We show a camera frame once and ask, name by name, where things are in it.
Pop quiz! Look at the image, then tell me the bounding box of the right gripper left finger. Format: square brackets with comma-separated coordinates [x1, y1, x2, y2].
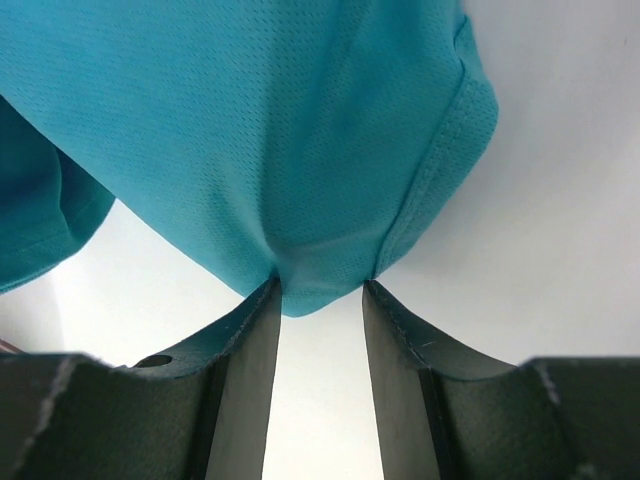
[1, 279, 281, 479]

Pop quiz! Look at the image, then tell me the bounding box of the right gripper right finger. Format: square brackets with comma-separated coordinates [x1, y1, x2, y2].
[362, 281, 639, 479]

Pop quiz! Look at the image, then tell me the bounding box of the teal t shirt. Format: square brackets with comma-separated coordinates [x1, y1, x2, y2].
[1, 1, 498, 317]

